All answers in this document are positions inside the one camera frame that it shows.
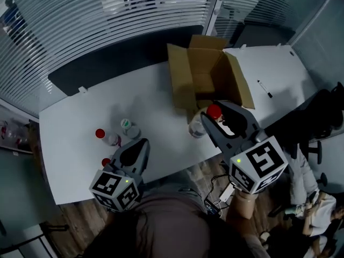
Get black marker pen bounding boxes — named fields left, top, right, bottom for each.
left=257, top=80, right=274, bottom=99

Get white-green capped clear bottle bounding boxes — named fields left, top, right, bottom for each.
left=120, top=118, right=142, bottom=141

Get white horizontal blinds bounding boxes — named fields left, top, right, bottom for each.
left=206, top=0, right=336, bottom=48
left=0, top=0, right=223, bottom=115

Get pale bracelet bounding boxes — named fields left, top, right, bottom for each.
left=236, top=193, right=259, bottom=203

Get person's grey trousers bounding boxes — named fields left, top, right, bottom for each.
left=139, top=170, right=205, bottom=206

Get whiteboard on black stand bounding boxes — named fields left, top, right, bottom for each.
left=0, top=221, right=70, bottom=258

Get white table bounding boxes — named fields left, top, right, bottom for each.
left=39, top=45, right=318, bottom=205

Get long dark desk partition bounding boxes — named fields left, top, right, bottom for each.
left=48, top=25, right=204, bottom=97

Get red-capped clear bottle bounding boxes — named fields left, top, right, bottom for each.
left=101, top=154, right=115, bottom=168
left=95, top=128, right=122, bottom=147
left=188, top=104, right=224, bottom=139

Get person's mauve shirt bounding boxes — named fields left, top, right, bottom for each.
left=134, top=195, right=213, bottom=258

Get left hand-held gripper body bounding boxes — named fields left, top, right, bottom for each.
left=89, top=163, right=145, bottom=212

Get brown cardboard box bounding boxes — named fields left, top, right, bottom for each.
left=166, top=34, right=255, bottom=125

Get white power bank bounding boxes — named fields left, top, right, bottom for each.
left=219, top=185, right=234, bottom=203

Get person's right forearm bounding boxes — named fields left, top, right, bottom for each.
left=225, top=189, right=260, bottom=235

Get short dark desk partition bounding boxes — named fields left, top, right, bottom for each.
left=231, top=25, right=296, bottom=48

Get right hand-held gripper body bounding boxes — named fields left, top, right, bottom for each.
left=223, top=130, right=289, bottom=195

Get black battery pack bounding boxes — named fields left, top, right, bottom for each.
left=203, top=199, right=223, bottom=216

